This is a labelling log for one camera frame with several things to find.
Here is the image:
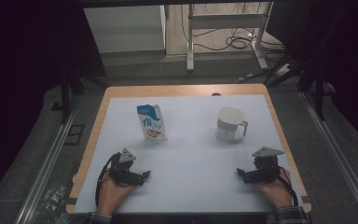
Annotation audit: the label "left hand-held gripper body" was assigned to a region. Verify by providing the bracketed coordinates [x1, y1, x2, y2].
[106, 147, 144, 188]

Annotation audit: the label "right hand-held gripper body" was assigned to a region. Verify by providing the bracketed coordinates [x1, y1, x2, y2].
[251, 147, 285, 184]

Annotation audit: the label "white lidded cup with handle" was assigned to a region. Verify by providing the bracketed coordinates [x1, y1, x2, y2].
[214, 106, 249, 143]

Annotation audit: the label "blue and white milk pouch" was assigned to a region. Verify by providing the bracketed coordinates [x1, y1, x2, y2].
[136, 104, 168, 143]

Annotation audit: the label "person's left hand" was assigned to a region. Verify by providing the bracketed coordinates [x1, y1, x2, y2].
[96, 172, 136, 216]

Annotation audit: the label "person's right hand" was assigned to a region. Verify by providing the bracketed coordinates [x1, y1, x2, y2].
[255, 167, 293, 209]

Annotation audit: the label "clear plastic bag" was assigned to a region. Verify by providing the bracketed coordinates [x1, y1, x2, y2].
[27, 183, 76, 224]

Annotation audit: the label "black metal stand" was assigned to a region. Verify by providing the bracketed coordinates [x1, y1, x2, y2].
[267, 55, 337, 122]
[50, 69, 108, 125]

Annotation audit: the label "white power strip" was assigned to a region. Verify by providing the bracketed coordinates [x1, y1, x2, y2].
[274, 63, 292, 77]

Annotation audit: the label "white board panel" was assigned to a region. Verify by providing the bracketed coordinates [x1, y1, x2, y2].
[83, 5, 166, 54]

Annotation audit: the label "dark curtain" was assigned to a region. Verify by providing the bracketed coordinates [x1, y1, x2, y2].
[0, 0, 106, 208]
[267, 0, 358, 152]

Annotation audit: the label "left hand-held gripper black cable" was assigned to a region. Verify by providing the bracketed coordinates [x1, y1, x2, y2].
[94, 152, 122, 209]

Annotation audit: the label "hand-held gripper black cable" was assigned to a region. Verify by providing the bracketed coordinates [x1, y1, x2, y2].
[276, 166, 299, 207]
[94, 152, 122, 209]

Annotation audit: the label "right hand-held gripper black cable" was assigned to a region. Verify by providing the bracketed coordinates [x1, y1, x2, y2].
[276, 166, 299, 207]

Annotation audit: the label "aluminium floor rail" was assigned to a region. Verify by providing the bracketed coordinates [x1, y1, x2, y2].
[14, 94, 82, 224]
[301, 92, 358, 220]

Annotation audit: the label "black floor cables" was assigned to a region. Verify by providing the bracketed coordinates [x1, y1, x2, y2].
[195, 26, 285, 53]

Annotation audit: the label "white metal desk frame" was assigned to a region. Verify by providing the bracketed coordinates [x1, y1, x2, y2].
[186, 1, 274, 73]

